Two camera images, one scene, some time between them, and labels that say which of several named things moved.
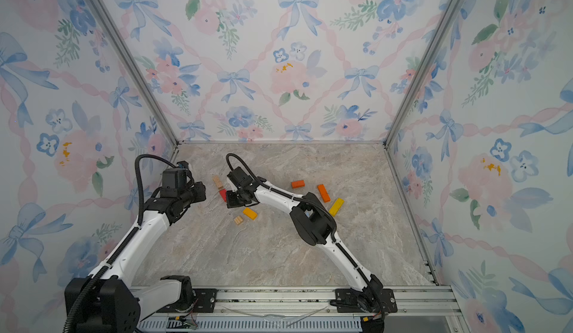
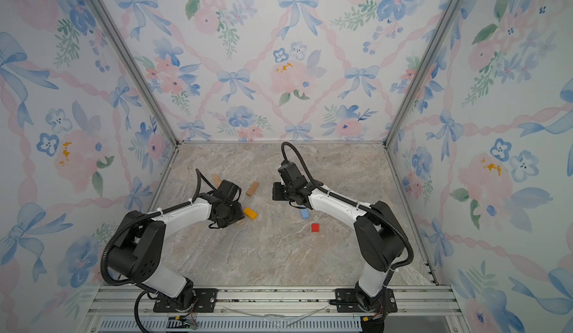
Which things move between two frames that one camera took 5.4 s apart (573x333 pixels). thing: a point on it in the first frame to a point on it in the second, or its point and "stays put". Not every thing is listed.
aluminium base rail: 428,309 stays put
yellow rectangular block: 250,213 stays put
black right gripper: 231,201 to 277,191
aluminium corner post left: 129,57 stays put
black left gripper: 201,188 to 240,215
